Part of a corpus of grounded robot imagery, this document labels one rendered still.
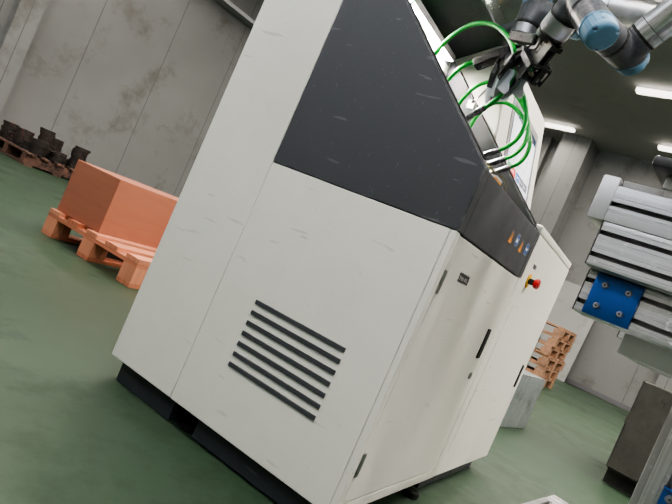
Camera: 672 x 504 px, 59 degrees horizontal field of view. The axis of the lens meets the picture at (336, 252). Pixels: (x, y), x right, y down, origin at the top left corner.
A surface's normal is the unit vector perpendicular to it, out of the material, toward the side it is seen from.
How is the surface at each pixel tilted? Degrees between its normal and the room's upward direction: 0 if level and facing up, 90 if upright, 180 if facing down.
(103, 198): 90
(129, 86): 90
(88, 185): 90
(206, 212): 90
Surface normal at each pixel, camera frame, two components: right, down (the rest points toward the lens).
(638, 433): -0.52, -0.22
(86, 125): 0.72, 0.33
